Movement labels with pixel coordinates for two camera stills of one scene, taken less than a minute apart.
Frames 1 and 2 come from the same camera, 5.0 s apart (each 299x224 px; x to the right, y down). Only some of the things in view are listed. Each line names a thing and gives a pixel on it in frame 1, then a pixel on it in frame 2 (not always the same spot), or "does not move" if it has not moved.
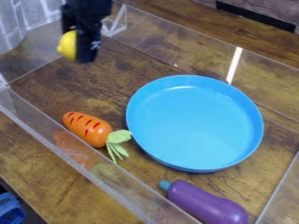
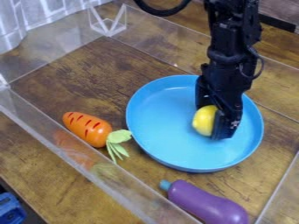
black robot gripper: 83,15 to 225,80
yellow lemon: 67,45 to 202,119
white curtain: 23,15 does not move
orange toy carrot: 95,134 does not move
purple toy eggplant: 213,209 does not move
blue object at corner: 13,213 does not move
